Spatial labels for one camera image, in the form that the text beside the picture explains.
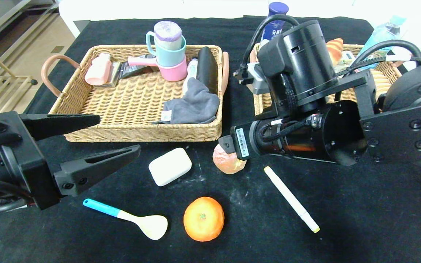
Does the purple trash bag roll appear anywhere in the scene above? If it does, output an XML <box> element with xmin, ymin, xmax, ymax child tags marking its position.
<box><xmin>154</xmin><ymin>21</ymin><xmax>183</xmax><ymax>51</ymax></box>

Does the round brown bun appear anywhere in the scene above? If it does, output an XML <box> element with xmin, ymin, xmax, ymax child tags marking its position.
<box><xmin>212</xmin><ymin>144</ymin><xmax>247</xmax><ymax>175</ymax></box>

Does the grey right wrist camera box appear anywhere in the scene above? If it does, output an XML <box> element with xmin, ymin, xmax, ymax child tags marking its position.
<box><xmin>247</xmin><ymin>62</ymin><xmax>271</xmax><ymax>95</ymax></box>

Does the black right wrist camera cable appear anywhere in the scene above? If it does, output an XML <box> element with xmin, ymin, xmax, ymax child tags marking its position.
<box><xmin>232</xmin><ymin>14</ymin><xmax>421</xmax><ymax>83</ymax></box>

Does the white soap bar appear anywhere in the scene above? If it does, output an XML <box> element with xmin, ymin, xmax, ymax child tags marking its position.
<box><xmin>148</xmin><ymin>147</ymin><xmax>193</xmax><ymax>187</ymax></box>

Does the black oblong case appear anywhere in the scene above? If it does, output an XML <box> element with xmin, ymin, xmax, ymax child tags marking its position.
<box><xmin>196</xmin><ymin>46</ymin><xmax>219</xmax><ymax>95</ymax></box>

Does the small white green carton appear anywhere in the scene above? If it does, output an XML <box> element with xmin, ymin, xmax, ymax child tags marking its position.
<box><xmin>342</xmin><ymin>51</ymin><xmax>358</xmax><ymax>68</ymax></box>

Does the teal mug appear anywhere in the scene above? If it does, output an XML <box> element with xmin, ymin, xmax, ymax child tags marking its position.
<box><xmin>145</xmin><ymin>31</ymin><xmax>187</xmax><ymax>68</ymax></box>

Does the ridged long bread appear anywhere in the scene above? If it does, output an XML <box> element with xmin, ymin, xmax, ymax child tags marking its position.
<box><xmin>371</xmin><ymin>69</ymin><xmax>394</xmax><ymax>101</ymax></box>

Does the white bottle with blue cap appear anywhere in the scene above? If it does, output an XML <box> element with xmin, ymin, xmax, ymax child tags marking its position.
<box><xmin>260</xmin><ymin>1</ymin><xmax>289</xmax><ymax>42</ymax></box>

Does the cream spoon with blue handle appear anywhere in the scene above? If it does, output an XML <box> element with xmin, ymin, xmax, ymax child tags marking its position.
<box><xmin>83</xmin><ymin>198</ymin><xmax>168</xmax><ymax>241</ymax></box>

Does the white tube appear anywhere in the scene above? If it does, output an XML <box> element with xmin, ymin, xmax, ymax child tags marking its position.
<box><xmin>182</xmin><ymin>58</ymin><xmax>199</xmax><ymax>94</ymax></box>

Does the silver foil packet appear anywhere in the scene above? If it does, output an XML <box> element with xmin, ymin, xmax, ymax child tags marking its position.
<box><xmin>101</xmin><ymin>61</ymin><xmax>123</xmax><ymax>87</ymax></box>

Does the white marker pen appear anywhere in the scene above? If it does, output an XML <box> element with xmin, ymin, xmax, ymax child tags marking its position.
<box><xmin>263</xmin><ymin>166</ymin><xmax>321</xmax><ymax>234</ymax></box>

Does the striped croissant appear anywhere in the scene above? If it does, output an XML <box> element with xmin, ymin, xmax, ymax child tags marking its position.
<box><xmin>326</xmin><ymin>38</ymin><xmax>344</xmax><ymax>66</ymax></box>

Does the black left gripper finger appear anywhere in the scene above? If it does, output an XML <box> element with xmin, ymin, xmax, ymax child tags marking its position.
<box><xmin>19</xmin><ymin>113</ymin><xmax>101</xmax><ymax>141</ymax></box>
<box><xmin>53</xmin><ymin>144</ymin><xmax>141</xmax><ymax>197</ymax></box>

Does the orange mandarin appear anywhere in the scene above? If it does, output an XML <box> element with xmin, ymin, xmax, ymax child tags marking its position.
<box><xmin>183</xmin><ymin>197</ymin><xmax>225</xmax><ymax>242</ymax></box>

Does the black plastic pouch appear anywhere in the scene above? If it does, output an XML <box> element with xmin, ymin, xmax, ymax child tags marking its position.
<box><xmin>120</xmin><ymin>54</ymin><xmax>156</xmax><ymax>79</ymax></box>

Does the clear water bottle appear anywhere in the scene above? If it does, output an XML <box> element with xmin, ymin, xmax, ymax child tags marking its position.
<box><xmin>364</xmin><ymin>15</ymin><xmax>407</xmax><ymax>70</ymax></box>

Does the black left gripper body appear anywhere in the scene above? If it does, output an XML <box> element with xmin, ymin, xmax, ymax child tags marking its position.
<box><xmin>0</xmin><ymin>111</ymin><xmax>63</xmax><ymax>210</ymax></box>

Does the woven wicker basket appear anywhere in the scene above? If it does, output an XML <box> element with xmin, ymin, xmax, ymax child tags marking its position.
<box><xmin>41</xmin><ymin>45</ymin><xmax>230</xmax><ymax>143</ymax></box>
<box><xmin>249</xmin><ymin>43</ymin><xmax>403</xmax><ymax>117</ymax></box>

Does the pink cup with long handle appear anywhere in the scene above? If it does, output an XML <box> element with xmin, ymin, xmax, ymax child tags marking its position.
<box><xmin>128</xmin><ymin>56</ymin><xmax>188</xmax><ymax>82</ymax></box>

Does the pink plastic bottle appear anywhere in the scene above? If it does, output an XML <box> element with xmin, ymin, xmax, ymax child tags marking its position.
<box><xmin>84</xmin><ymin>53</ymin><xmax>112</xmax><ymax>86</ymax></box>

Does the white table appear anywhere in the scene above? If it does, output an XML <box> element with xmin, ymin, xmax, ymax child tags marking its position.
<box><xmin>59</xmin><ymin>0</ymin><xmax>379</xmax><ymax>37</ymax></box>

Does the grey cloth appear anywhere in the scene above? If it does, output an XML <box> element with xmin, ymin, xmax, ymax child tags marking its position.
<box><xmin>152</xmin><ymin>77</ymin><xmax>221</xmax><ymax>125</ymax></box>

